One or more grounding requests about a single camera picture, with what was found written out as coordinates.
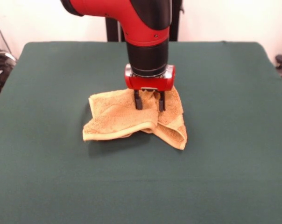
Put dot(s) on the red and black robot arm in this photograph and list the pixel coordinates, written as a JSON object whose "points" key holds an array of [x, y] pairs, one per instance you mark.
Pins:
{"points": [[143, 23]]}

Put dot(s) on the yellow-orange terry towel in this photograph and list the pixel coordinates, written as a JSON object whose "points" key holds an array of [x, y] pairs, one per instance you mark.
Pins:
{"points": [[122, 116]]}

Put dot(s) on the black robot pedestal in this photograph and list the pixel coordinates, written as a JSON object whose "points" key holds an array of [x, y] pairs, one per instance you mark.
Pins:
{"points": [[113, 30]]}

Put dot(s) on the dark green table cloth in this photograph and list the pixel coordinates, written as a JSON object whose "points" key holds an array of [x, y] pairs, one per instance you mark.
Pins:
{"points": [[61, 175]]}

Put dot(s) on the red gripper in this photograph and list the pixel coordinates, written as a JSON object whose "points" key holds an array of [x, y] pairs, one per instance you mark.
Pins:
{"points": [[150, 82]]}

